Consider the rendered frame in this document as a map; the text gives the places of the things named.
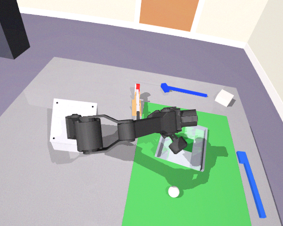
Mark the white ball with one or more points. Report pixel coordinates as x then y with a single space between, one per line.
173 191

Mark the green flat mat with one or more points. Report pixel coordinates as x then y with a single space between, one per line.
214 197

